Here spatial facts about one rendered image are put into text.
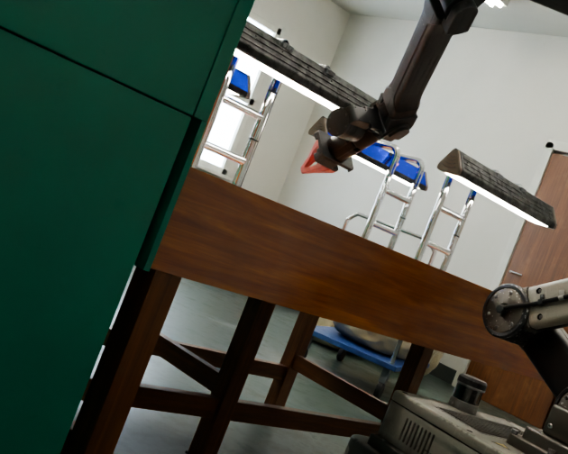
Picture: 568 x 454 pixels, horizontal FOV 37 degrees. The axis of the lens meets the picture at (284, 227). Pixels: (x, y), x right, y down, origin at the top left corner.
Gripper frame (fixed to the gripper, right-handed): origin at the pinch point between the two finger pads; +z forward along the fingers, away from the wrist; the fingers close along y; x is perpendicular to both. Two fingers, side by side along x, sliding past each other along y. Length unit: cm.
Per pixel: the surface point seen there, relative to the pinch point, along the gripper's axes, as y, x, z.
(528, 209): -111, -25, -2
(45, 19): 75, 13, -17
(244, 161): -9.6, -19.2, 25.4
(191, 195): 38.1, 21.6, -4.0
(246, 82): -31, -63, 39
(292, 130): -451, -397, 346
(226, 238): 27.2, 25.2, -0.8
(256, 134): -10.0, -24.8, 20.6
